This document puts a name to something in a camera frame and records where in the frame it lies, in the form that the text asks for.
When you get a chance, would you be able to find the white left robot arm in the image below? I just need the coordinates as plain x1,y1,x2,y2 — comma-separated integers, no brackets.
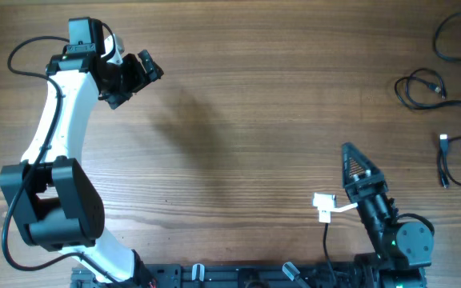
0,17,163,287

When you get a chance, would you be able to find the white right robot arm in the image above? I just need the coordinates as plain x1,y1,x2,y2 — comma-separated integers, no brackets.
342,142,435,288

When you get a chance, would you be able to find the thin black micro-USB cable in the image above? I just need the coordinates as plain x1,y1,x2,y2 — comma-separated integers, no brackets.
393,67,461,117

